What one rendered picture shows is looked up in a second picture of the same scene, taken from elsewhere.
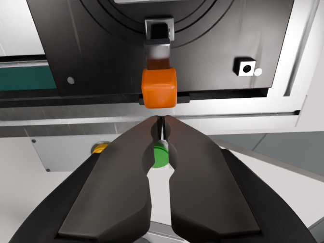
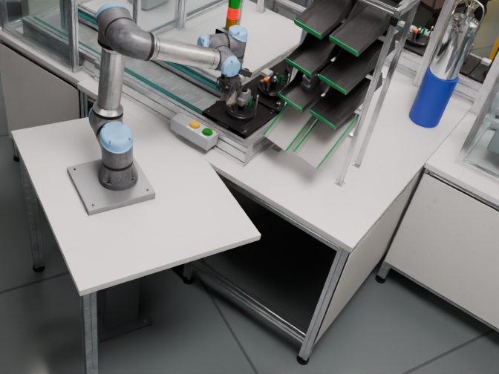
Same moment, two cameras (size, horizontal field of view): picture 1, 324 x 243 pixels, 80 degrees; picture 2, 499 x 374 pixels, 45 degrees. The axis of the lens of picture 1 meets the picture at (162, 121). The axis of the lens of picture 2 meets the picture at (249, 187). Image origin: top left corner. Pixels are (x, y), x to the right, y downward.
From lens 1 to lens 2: 258 cm
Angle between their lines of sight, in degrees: 77
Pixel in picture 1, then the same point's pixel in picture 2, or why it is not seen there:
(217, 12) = (243, 116)
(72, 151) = (186, 119)
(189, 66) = (232, 123)
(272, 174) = (227, 197)
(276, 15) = (253, 127)
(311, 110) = (257, 181)
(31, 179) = not seen: hidden behind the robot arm
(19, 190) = not seen: hidden behind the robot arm
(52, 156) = (179, 116)
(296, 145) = not seen: outside the picture
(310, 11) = (260, 134)
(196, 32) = (239, 116)
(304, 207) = (232, 227)
